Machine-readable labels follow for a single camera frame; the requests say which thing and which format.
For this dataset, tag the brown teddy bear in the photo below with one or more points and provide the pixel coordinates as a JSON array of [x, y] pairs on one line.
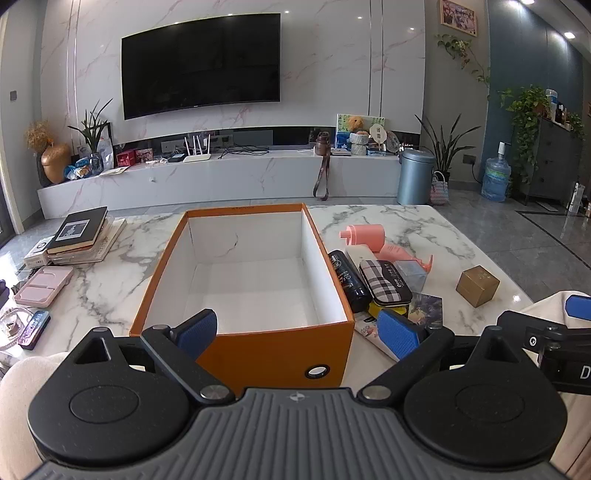
[[355, 123]]

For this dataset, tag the small white device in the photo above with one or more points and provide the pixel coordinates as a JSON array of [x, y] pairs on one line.
[[37, 251]]

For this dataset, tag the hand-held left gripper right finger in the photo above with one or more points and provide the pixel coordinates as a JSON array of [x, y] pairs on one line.
[[398, 334]]

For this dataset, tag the glass tray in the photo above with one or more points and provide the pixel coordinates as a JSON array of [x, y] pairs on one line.
[[14, 327]]

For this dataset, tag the dried flowers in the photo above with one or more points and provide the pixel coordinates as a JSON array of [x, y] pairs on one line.
[[38, 136]]

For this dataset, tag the grey cabinet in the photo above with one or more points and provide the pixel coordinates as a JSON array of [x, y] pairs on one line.
[[558, 157]]

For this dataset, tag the purple patterned item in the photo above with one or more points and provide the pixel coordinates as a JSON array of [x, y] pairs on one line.
[[34, 328]]

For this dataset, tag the framed wall picture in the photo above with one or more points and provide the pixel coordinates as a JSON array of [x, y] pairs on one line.
[[458, 16]]

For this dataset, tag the group of bottles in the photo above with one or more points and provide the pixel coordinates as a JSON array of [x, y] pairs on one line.
[[556, 108]]

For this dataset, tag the dark printed box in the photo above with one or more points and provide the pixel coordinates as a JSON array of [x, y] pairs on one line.
[[427, 309]]

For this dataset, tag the small woven bag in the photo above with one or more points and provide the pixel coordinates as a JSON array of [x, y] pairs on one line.
[[439, 191]]

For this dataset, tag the black television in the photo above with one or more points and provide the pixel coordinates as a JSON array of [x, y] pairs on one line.
[[201, 64]]

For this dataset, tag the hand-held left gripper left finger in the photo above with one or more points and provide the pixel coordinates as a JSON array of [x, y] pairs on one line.
[[198, 330]]

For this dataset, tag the black book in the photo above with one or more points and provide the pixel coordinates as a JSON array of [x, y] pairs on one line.
[[76, 228]]

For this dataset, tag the green plant in glass vase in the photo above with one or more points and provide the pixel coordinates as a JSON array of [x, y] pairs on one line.
[[94, 134]]

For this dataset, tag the green blue painting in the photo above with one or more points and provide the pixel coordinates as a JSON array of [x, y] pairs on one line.
[[344, 131]]

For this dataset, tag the metallic trash bin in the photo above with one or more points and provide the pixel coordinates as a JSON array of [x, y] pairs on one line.
[[415, 177]]

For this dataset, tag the paper envelope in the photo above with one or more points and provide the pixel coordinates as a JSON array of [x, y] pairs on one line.
[[113, 171]]

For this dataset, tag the blue water jug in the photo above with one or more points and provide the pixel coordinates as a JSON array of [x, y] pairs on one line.
[[496, 177]]

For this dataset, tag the round white fan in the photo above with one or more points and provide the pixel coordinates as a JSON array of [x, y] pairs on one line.
[[377, 134]]

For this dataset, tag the stack of pale books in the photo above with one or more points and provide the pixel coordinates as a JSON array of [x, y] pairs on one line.
[[106, 242]]

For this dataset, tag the person's cream clothing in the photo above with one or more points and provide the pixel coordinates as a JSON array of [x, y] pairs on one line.
[[18, 397]]

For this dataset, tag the potted snake plant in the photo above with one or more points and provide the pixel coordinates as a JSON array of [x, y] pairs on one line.
[[445, 147]]

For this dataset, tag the white floral packet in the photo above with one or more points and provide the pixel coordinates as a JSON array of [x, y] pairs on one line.
[[367, 330]]

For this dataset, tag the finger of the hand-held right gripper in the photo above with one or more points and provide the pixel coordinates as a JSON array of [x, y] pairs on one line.
[[579, 307], [517, 323]]

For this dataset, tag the pink compartment case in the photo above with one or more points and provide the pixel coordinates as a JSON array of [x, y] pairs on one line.
[[44, 284]]

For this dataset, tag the wall outlet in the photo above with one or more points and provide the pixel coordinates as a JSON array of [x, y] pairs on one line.
[[469, 160]]

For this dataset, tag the white upright device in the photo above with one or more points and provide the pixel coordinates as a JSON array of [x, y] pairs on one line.
[[575, 197]]

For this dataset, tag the pothos plant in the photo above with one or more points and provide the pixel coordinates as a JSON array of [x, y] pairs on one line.
[[528, 120]]

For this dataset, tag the snack bags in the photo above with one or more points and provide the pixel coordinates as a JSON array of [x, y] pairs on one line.
[[77, 170]]

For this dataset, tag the white woven pot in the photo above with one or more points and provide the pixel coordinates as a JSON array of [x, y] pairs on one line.
[[359, 144]]

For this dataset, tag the plaid case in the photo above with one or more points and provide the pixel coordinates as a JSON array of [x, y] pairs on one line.
[[385, 284]]

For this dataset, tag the white glasses case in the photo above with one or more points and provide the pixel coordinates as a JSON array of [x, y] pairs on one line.
[[362, 253]]

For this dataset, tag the golden vase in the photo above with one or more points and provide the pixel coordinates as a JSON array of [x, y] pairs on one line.
[[55, 164]]

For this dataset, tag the yellow round item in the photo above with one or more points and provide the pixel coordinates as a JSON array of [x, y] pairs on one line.
[[374, 311]]

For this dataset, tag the hanging vine plant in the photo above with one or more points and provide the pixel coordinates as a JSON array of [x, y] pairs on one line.
[[461, 48]]

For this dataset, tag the white router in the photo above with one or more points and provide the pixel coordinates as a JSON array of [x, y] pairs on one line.
[[197, 157]]

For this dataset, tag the pink red box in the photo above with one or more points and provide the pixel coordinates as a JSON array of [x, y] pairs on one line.
[[144, 155]]

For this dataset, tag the gold box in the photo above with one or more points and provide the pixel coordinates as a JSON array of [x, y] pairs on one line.
[[478, 286]]

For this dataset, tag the decorative plate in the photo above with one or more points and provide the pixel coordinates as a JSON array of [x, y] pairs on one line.
[[392, 142]]

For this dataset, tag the marble television console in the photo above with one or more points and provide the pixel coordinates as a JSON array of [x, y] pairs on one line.
[[207, 180]]

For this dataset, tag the orange cardboard box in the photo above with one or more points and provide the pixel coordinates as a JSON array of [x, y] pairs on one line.
[[258, 286]]

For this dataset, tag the clear blue box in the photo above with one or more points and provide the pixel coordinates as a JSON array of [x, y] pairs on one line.
[[413, 274]]

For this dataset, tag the black shampoo bottle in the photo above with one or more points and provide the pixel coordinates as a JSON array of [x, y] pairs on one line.
[[348, 281]]

